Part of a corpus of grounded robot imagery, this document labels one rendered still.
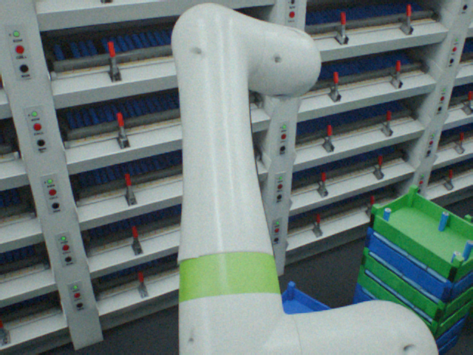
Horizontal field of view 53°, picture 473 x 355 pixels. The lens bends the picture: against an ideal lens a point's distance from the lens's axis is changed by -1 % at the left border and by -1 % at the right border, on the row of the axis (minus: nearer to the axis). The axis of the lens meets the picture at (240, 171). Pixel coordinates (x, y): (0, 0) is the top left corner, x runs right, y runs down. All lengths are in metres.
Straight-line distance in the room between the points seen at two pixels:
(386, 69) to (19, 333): 1.49
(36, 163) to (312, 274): 1.12
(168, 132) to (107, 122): 0.17
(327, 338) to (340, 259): 1.48
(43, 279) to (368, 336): 1.14
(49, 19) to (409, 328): 0.95
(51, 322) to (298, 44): 1.23
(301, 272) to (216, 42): 1.40
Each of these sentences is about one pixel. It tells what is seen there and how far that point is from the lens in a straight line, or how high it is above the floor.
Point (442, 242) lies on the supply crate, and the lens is 1.55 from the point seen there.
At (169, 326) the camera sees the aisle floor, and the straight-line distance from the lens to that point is 1.74.
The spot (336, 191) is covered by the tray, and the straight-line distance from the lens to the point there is 1.83.
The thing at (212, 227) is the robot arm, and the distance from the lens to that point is 0.54.
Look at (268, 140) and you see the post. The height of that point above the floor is 0.60.
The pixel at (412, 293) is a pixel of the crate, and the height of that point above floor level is 0.27.
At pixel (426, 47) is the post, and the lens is 1.93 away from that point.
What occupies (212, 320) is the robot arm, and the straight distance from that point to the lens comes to 0.52.
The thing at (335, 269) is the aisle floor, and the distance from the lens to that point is 1.96.
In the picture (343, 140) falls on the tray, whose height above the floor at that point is 0.51.
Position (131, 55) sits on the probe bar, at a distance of 1.30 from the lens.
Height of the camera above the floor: 1.33
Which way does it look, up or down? 32 degrees down
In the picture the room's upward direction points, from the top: 1 degrees clockwise
